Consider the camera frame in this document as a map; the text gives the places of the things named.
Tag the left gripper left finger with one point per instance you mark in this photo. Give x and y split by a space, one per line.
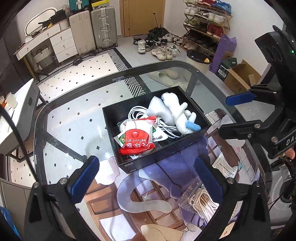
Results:
51 212

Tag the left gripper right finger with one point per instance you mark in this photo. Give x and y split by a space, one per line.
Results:
253 221

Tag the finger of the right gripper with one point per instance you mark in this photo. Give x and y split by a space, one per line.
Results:
266 93
249 130

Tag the white plastic packaging bag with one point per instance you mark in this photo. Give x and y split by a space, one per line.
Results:
222 165

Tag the white plush toy keychain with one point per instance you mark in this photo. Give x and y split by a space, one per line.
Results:
183 118

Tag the red white balloon glue bag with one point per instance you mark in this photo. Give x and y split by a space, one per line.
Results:
141 123

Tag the green white snack packet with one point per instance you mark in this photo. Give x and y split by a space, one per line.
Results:
137 138

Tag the white foam piece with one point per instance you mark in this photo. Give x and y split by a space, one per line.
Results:
158 108

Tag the person's right hand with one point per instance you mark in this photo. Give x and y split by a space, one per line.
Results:
290 153

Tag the open cardboard box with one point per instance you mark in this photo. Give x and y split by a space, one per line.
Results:
241 77

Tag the grey cabinet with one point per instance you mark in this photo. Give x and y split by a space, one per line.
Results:
14 198

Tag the purple yoga mat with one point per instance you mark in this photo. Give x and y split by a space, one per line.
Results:
225 49

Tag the wooden shoe rack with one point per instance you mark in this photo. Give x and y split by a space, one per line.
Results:
205 24

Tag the anime print desk mat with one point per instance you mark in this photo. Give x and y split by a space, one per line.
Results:
144 205

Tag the pair of beige slippers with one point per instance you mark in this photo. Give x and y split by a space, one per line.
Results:
166 77

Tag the black cardboard box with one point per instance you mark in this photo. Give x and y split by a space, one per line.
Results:
118 113

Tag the grey white coffee table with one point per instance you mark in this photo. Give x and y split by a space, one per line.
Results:
29 101

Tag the white cup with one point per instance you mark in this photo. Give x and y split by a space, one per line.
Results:
11 100

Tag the wooden door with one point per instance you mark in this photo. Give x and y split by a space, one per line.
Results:
139 16

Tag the woven laundry basket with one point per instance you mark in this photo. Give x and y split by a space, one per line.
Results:
45 60

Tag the silver aluminium suitcase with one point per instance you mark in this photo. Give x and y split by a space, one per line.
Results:
104 27

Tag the white dresser desk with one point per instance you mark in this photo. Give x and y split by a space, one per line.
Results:
58 38

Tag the stack of shoe boxes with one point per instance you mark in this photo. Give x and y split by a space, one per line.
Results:
96 4

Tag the oval white mirror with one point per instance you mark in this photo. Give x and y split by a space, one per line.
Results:
36 22

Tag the beige suitcase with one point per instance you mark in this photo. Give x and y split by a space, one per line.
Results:
82 32

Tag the teal suitcase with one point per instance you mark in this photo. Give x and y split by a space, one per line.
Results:
77 5

